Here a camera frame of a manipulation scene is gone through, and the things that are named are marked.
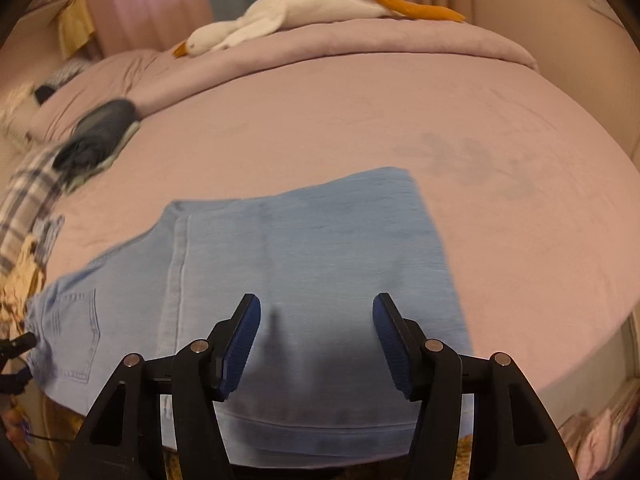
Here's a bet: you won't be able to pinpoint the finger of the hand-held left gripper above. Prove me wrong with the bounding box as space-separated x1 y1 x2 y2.
0 369 32 397
0 332 38 361

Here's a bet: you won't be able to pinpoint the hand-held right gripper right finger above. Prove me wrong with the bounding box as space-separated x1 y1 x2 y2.
372 292 581 480

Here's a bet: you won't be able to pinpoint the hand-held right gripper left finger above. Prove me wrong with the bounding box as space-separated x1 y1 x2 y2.
59 292 262 480

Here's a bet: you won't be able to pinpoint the light blue denim pants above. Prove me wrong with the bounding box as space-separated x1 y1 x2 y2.
25 166 475 468

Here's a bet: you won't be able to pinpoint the cream printed cloth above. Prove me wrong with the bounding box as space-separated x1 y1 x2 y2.
0 237 51 326

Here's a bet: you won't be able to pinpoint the blue plaid cloth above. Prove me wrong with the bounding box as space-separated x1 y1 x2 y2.
32 214 66 261

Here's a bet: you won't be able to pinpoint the plaid pillow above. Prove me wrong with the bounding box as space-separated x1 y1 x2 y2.
0 145 76 276

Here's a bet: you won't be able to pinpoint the pink bed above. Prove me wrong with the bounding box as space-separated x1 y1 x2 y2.
30 50 640 461

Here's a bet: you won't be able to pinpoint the pink cloth pile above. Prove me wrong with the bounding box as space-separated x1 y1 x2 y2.
557 407 631 480

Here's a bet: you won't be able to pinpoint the white pillow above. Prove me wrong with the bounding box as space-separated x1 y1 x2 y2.
0 85 46 141

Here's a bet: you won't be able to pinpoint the folded dark clothes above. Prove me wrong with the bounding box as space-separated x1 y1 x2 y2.
52 100 138 171

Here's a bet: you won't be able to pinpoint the striped pillow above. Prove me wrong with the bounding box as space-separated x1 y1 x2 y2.
47 57 93 86

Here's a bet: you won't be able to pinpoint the pink duvet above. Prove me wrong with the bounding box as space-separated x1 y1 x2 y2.
27 17 541 141

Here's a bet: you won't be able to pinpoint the yellow hanging cloth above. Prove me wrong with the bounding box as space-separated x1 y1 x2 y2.
57 0 98 58

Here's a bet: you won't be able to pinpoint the white goose plush toy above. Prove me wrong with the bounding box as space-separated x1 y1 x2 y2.
172 0 467 58

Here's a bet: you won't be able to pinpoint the white wall socket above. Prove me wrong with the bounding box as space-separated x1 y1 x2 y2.
587 0 621 23

